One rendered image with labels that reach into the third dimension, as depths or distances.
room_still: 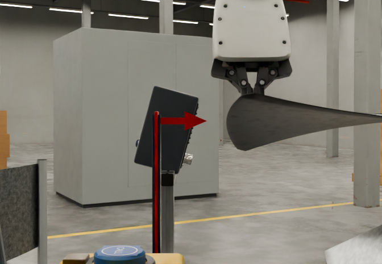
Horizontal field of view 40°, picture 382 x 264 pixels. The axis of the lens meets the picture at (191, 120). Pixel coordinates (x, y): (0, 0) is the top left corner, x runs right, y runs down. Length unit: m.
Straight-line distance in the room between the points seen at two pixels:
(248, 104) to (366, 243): 0.24
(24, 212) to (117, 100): 4.37
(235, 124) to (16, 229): 1.90
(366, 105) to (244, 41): 6.24
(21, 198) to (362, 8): 5.43
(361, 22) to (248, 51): 6.39
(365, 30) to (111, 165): 3.61
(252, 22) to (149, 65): 6.29
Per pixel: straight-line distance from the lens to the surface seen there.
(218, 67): 0.70
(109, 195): 6.82
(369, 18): 7.01
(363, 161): 6.96
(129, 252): 0.42
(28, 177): 2.54
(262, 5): 0.72
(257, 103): 0.59
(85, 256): 0.43
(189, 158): 1.27
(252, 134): 0.73
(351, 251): 0.71
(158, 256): 0.45
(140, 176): 6.94
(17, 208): 2.49
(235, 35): 0.69
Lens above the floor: 1.19
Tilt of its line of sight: 1 degrees down
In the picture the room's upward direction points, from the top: straight up
